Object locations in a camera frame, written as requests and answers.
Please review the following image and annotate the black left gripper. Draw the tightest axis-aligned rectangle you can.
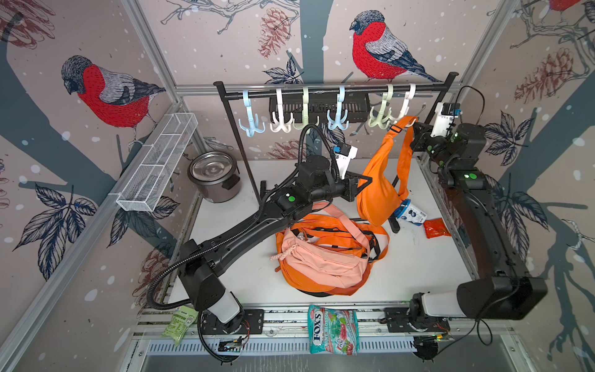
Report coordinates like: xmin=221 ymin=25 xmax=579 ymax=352
xmin=307 ymin=170 xmax=373 ymax=205

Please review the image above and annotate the orange waist bag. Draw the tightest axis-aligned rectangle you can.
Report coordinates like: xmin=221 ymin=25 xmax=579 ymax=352
xmin=356 ymin=116 xmax=418 ymax=226

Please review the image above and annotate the orange backpack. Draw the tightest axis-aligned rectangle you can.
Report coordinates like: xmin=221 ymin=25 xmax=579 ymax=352
xmin=275 ymin=211 xmax=390 ymax=298

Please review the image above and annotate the pink waist bag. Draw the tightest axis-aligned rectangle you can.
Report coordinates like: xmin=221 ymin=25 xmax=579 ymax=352
xmin=270 ymin=201 xmax=373 ymax=289

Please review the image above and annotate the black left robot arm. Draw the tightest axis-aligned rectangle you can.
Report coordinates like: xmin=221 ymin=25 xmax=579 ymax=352
xmin=178 ymin=155 xmax=373 ymax=324

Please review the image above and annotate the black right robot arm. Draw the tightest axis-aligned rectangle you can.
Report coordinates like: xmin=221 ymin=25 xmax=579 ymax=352
xmin=411 ymin=123 xmax=548 ymax=321

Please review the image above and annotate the light green hook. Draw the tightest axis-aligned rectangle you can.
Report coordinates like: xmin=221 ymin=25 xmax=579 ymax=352
xmin=367 ymin=85 xmax=394 ymax=130
xmin=293 ymin=87 xmax=311 ymax=130

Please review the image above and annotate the white hook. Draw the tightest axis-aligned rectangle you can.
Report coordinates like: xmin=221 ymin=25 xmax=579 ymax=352
xmin=270 ymin=88 xmax=294 ymax=133
xmin=393 ymin=84 xmax=416 ymax=122

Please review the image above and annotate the light blue hook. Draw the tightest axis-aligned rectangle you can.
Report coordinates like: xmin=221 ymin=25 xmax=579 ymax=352
xmin=327 ymin=86 xmax=349 ymax=131
xmin=238 ymin=90 xmax=266 ymax=138

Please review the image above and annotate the Fox's candy bag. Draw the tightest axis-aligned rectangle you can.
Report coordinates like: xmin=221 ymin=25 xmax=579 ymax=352
xmin=308 ymin=305 xmax=360 ymax=356

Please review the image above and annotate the black clothes rack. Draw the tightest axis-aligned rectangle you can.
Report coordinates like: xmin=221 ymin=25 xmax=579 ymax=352
xmin=213 ymin=71 xmax=460 ymax=206

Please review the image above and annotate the red snack packet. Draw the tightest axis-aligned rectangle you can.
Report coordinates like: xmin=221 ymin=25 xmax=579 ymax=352
xmin=423 ymin=218 xmax=451 ymax=239

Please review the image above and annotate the stainless steel rice cooker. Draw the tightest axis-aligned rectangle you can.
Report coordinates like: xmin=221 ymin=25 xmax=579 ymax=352
xmin=187 ymin=151 xmax=241 ymax=203

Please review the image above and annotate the green snack packet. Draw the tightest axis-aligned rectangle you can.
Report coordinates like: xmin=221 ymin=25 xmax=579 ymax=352
xmin=162 ymin=306 xmax=198 ymax=347

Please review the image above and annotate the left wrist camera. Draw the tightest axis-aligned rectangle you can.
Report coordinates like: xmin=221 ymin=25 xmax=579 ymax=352
xmin=333 ymin=143 xmax=358 ymax=179

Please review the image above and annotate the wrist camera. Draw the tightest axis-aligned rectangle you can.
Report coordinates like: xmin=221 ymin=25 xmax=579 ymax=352
xmin=431 ymin=102 xmax=461 ymax=137
xmin=333 ymin=143 xmax=358 ymax=179

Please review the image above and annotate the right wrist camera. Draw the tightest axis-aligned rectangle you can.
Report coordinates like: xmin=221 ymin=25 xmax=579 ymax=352
xmin=431 ymin=102 xmax=461 ymax=137

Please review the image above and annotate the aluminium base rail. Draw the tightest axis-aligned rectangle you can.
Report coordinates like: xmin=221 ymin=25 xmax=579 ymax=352
xmin=133 ymin=305 xmax=473 ymax=357

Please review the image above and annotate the white wire mesh shelf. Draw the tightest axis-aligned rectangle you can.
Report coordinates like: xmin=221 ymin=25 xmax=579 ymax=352
xmin=116 ymin=113 xmax=198 ymax=212

